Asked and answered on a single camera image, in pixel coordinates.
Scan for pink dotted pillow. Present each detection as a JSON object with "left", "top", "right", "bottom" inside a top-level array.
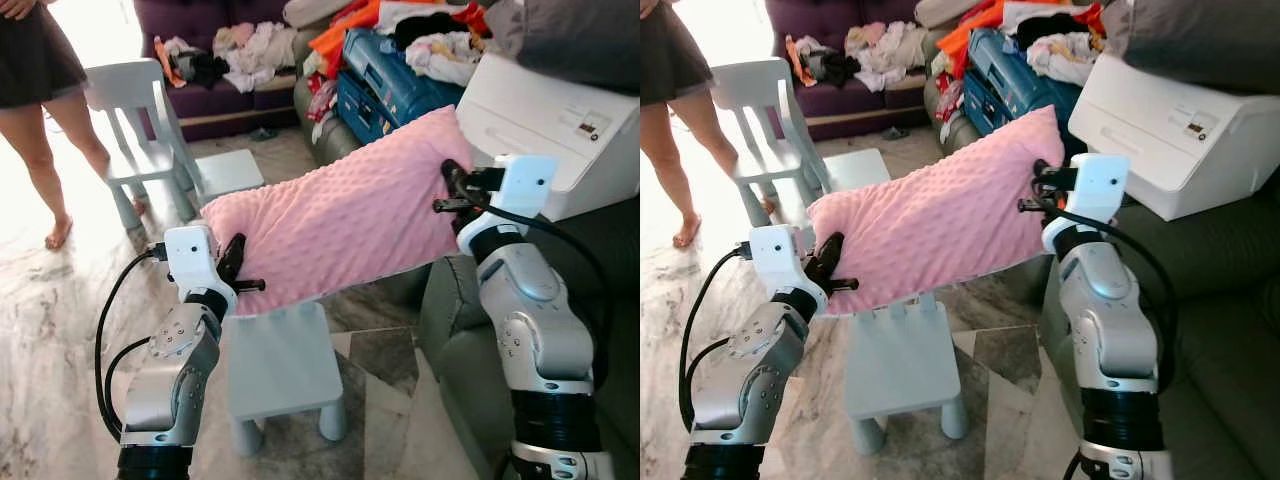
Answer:
[
  {"left": 200, "top": 105, "right": 476, "bottom": 318},
  {"left": 805, "top": 105, "right": 1066, "bottom": 318}
]

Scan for green leather sofa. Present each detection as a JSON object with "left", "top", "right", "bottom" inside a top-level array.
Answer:
[
  {"left": 922, "top": 75, "right": 1280, "bottom": 480},
  {"left": 293, "top": 75, "right": 641, "bottom": 480}
]

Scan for purple sofa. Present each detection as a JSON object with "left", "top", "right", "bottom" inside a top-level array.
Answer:
[
  {"left": 133, "top": 0, "right": 331, "bottom": 141},
  {"left": 765, "top": 0, "right": 951, "bottom": 141}
]

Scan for beige bolster pillow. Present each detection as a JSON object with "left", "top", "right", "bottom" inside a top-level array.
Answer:
[
  {"left": 915, "top": 0, "right": 986, "bottom": 29},
  {"left": 283, "top": 0, "right": 351, "bottom": 29}
]

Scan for light blue child chair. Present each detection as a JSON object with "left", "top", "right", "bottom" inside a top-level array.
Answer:
[
  {"left": 150, "top": 75, "right": 266, "bottom": 226},
  {"left": 775, "top": 85, "right": 893, "bottom": 226},
  {"left": 710, "top": 58, "right": 831, "bottom": 236},
  {"left": 85, "top": 58, "right": 201, "bottom": 231},
  {"left": 843, "top": 295, "right": 969, "bottom": 456},
  {"left": 222, "top": 300, "right": 349, "bottom": 458}
]

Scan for blue hard suitcase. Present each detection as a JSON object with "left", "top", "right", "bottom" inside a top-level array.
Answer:
[
  {"left": 335, "top": 28, "right": 466, "bottom": 146},
  {"left": 965, "top": 28, "right": 1086, "bottom": 156}
]

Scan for white crumpled clothes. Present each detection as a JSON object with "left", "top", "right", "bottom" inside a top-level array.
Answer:
[
  {"left": 405, "top": 32, "right": 501, "bottom": 86},
  {"left": 1025, "top": 32, "right": 1111, "bottom": 86}
]

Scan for red white patterned cloth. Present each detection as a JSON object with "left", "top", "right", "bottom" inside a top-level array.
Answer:
[
  {"left": 305, "top": 75, "right": 341, "bottom": 126},
  {"left": 935, "top": 78, "right": 966, "bottom": 126}
]

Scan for black cloth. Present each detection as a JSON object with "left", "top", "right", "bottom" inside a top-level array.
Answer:
[
  {"left": 1015, "top": 12, "right": 1091, "bottom": 51},
  {"left": 390, "top": 12, "right": 471, "bottom": 51}
]

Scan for orange cloth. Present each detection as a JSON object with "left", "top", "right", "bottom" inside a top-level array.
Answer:
[
  {"left": 308, "top": 0, "right": 386, "bottom": 81},
  {"left": 935, "top": 0, "right": 1006, "bottom": 81}
]

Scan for grey cushion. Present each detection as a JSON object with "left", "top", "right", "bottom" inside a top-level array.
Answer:
[
  {"left": 485, "top": 0, "right": 641, "bottom": 96},
  {"left": 1100, "top": 0, "right": 1280, "bottom": 96}
]

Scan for black crumpled garment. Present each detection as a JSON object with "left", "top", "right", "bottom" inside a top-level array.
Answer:
[
  {"left": 805, "top": 50, "right": 859, "bottom": 89},
  {"left": 180, "top": 50, "right": 231, "bottom": 89}
]

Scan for pale clothes pile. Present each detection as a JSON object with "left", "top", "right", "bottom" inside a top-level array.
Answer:
[
  {"left": 212, "top": 22, "right": 301, "bottom": 93},
  {"left": 845, "top": 22, "right": 931, "bottom": 93}
]

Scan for person in dark skirt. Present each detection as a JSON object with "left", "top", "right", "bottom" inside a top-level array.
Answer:
[
  {"left": 0, "top": 0, "right": 113, "bottom": 251},
  {"left": 640, "top": 0, "right": 741, "bottom": 249}
]

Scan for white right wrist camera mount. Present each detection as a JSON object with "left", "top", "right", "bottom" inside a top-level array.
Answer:
[
  {"left": 1068, "top": 153, "right": 1131, "bottom": 226},
  {"left": 487, "top": 154, "right": 558, "bottom": 223}
]

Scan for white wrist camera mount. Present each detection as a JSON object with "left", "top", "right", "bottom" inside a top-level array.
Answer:
[
  {"left": 487, "top": 154, "right": 558, "bottom": 223},
  {"left": 750, "top": 225, "right": 829, "bottom": 299},
  {"left": 1068, "top": 153, "right": 1131, "bottom": 226},
  {"left": 163, "top": 225, "right": 236, "bottom": 299}
]

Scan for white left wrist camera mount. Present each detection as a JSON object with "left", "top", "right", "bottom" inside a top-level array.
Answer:
[
  {"left": 163, "top": 225, "right": 236, "bottom": 299},
  {"left": 750, "top": 225, "right": 829, "bottom": 299}
]

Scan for long black left arm cable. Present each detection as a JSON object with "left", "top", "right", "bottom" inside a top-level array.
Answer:
[
  {"left": 95, "top": 248, "right": 166, "bottom": 441},
  {"left": 678, "top": 248, "right": 753, "bottom": 436}
]

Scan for short black left arm cable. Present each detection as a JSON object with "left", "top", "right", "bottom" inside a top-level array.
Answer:
[
  {"left": 688, "top": 338, "right": 733, "bottom": 426},
  {"left": 105, "top": 338, "right": 151, "bottom": 431}
]

